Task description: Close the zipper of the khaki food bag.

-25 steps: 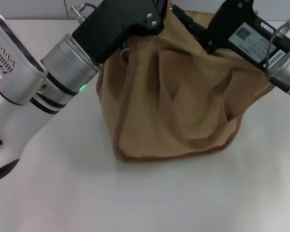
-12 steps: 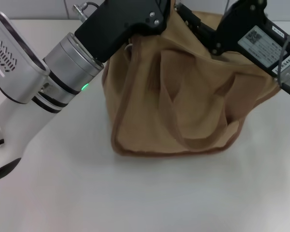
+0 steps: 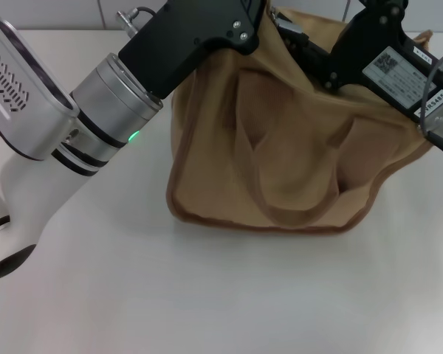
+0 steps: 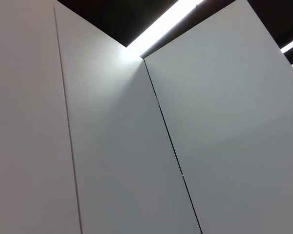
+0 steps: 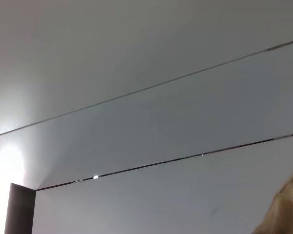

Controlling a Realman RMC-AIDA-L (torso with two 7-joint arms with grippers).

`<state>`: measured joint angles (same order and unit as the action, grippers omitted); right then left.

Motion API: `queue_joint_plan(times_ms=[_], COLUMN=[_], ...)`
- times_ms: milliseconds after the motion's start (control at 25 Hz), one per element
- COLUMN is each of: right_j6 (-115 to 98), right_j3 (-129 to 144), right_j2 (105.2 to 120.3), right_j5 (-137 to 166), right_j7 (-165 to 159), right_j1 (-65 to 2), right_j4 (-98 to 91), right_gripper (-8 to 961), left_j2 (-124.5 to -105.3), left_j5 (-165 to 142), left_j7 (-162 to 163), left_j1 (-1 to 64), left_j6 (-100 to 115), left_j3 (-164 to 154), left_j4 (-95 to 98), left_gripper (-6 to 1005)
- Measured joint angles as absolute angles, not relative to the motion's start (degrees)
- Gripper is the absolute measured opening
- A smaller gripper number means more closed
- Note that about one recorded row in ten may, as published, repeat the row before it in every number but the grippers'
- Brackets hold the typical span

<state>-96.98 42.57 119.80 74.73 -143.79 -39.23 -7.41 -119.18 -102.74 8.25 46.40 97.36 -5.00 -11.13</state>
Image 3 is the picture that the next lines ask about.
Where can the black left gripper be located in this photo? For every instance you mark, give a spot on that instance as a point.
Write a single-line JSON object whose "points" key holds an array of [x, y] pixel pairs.
{"points": [[184, 44]]}

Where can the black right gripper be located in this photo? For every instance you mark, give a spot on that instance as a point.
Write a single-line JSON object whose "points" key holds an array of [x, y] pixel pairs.
{"points": [[376, 55]]}

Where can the khaki canvas food bag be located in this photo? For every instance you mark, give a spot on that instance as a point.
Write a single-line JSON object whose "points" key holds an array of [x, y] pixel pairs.
{"points": [[299, 166]]}

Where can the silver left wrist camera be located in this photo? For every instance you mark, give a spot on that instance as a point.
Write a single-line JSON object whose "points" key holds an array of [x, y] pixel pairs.
{"points": [[26, 85]]}

